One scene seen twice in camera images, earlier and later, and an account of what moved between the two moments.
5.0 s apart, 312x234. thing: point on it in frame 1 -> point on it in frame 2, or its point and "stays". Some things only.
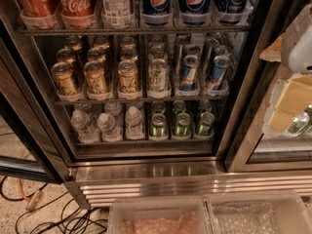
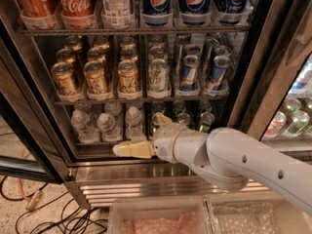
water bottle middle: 106,124 stays
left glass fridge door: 33,139 stays
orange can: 128,77 stays
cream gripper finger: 273,53 -> 159,118
